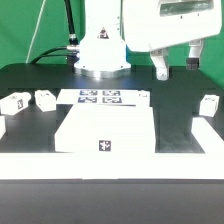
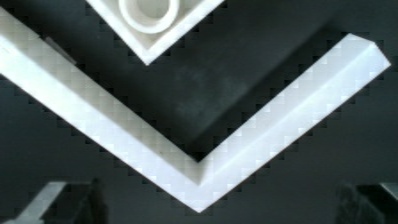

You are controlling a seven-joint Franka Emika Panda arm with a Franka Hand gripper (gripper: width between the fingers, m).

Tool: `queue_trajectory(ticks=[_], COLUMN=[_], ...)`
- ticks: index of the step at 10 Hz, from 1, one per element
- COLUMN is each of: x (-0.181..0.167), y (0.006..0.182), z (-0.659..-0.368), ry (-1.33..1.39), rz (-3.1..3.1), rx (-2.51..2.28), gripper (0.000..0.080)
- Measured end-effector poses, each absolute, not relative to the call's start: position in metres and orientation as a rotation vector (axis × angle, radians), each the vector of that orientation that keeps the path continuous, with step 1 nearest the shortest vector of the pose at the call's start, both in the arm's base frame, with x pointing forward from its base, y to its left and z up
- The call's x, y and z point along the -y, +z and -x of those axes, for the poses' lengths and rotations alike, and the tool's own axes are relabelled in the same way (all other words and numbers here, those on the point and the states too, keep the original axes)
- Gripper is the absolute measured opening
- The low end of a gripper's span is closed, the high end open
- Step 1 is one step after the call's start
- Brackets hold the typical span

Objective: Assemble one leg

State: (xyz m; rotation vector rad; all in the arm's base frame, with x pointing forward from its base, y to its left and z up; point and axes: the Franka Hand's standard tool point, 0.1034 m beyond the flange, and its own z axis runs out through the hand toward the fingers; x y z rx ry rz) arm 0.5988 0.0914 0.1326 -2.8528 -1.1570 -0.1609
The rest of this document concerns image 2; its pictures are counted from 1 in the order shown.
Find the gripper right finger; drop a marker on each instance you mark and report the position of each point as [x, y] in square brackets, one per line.
[369, 204]

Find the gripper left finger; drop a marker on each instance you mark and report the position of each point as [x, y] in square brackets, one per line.
[67, 204]

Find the white L-shaped obstacle wall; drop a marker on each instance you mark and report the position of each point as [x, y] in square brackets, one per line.
[194, 180]

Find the white square tabletop part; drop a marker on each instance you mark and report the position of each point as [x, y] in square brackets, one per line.
[152, 22]

